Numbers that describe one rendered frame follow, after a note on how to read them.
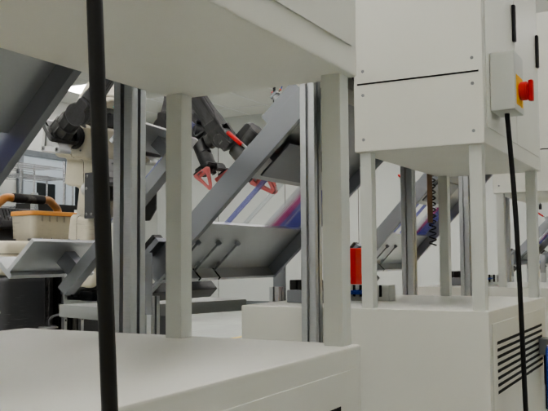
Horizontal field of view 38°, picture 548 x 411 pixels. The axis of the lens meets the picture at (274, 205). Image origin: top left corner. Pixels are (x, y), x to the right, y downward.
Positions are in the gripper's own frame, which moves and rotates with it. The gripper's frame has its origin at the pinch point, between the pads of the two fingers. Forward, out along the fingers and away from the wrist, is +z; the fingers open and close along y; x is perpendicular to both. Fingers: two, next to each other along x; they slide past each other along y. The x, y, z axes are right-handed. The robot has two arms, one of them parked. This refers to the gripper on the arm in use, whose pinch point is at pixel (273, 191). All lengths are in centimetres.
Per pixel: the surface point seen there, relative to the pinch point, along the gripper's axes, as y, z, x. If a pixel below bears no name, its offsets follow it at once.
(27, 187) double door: 552, -528, 442
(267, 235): 15.0, 1.9, 16.8
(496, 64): -27, 34, -71
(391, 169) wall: 846, -271, 127
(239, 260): 12.0, 1.8, 28.8
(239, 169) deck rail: -32.1, 2.9, -7.5
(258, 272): 26.2, 4.3, 32.3
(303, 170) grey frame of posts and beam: -36.0, 19.0, -21.4
